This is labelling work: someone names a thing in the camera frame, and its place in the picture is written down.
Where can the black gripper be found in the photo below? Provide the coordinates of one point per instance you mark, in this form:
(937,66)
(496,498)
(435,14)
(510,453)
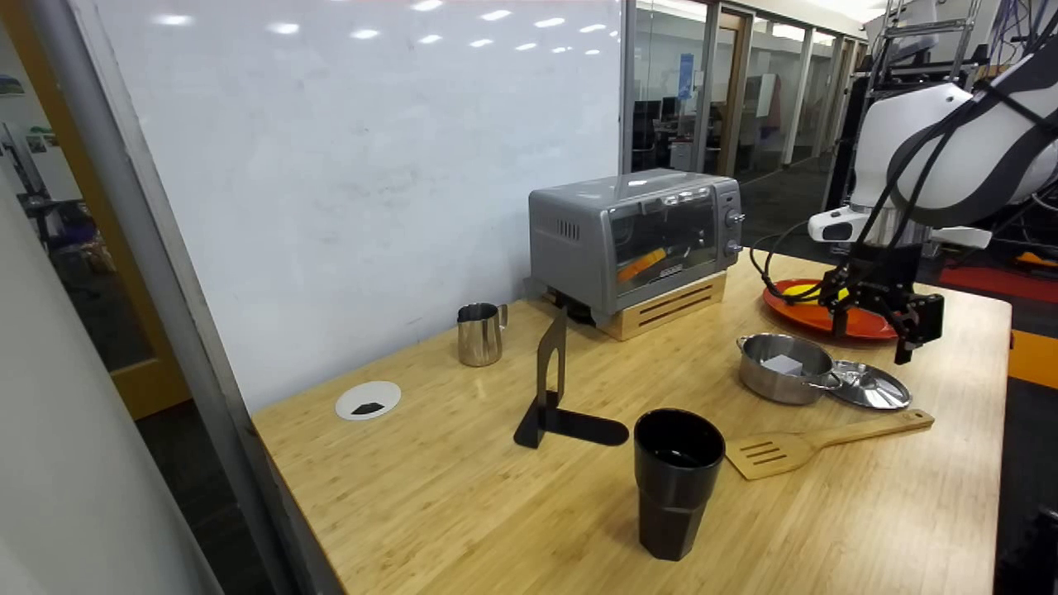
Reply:
(884,283)

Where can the steel pot lid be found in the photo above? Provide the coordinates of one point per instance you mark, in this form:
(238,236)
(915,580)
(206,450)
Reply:
(866,389)

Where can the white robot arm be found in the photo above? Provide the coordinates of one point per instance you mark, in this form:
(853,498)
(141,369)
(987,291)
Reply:
(931,167)

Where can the small steel pot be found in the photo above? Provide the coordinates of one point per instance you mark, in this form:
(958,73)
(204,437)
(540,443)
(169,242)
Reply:
(790,390)

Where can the red oval plate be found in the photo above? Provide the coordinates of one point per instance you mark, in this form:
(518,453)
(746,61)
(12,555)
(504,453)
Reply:
(860,326)

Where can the yellow toy corn cob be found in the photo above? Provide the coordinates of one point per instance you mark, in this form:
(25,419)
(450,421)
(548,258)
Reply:
(807,291)

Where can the wooden slotted spatula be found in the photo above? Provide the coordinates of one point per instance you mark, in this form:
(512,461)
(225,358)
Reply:
(779,453)

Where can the wooden slatted stand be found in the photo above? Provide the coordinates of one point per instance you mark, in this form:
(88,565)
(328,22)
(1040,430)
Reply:
(645,316)

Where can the black plastic cup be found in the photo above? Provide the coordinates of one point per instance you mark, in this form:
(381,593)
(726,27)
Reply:
(674,468)

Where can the grey toaster oven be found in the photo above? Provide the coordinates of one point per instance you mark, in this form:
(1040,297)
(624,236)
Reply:
(617,242)

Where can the black L-shaped stand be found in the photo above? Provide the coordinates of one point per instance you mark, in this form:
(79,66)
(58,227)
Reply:
(548,410)

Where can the small steel milk jug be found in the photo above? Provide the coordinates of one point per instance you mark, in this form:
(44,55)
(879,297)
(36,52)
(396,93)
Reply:
(479,336)

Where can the white table grommet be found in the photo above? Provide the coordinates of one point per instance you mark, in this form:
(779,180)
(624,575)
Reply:
(367,401)

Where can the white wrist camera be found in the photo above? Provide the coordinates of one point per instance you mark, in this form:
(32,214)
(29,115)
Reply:
(843,227)

